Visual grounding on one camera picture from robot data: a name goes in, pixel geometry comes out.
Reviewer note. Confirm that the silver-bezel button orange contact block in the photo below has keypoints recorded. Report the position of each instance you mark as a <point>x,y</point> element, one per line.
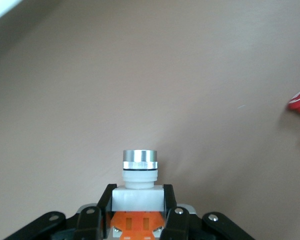
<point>137,200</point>

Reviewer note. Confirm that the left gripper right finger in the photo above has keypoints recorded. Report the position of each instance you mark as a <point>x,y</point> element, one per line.
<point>177,225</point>

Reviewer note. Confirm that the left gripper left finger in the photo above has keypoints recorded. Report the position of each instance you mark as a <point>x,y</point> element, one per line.
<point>87,225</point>

